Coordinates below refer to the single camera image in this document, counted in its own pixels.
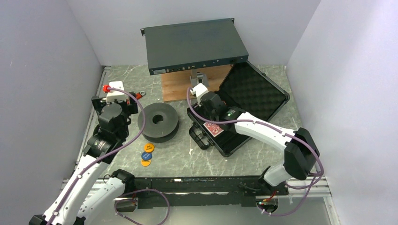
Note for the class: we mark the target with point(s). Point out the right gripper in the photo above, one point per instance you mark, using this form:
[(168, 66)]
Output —
[(199, 108)]

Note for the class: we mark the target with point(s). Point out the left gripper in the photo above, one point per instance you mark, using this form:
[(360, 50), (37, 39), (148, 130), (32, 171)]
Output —
[(131, 108)]

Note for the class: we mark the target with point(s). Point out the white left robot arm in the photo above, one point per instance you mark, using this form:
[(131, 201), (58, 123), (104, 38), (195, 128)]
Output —
[(73, 206)]

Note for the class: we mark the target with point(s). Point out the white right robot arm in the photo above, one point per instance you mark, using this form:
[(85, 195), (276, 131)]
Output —
[(300, 155)]

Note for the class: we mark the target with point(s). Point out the black poker set case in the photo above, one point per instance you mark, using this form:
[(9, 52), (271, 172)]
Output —
[(247, 88)]

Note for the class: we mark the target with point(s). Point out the red playing card deck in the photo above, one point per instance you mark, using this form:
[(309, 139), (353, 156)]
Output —
[(213, 129)]

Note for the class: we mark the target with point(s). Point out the wooden base board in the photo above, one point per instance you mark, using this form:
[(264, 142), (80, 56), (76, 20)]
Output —
[(174, 85)]

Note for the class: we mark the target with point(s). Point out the black perforated filament spool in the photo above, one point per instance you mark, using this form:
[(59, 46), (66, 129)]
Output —
[(159, 122)]

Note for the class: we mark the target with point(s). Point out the orange big blind button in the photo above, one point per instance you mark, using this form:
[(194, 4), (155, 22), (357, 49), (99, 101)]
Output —
[(149, 148)]

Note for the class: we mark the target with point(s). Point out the blue small blind button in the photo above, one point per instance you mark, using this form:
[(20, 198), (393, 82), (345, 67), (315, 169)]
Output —
[(146, 156)]

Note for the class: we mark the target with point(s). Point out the orange dealer button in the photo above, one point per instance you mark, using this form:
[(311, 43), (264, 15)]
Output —
[(145, 163)]

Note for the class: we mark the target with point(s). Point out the red handled adjustable wrench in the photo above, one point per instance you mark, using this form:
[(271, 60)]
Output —
[(140, 94)]

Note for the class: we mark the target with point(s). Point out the grey metal stand bracket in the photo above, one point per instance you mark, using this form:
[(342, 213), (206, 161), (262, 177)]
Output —
[(198, 78)]

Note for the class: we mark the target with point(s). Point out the dark teal network switch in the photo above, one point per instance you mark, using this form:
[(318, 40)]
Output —
[(193, 45)]

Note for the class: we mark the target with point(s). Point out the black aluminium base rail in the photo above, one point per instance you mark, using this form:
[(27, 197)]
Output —
[(151, 192)]

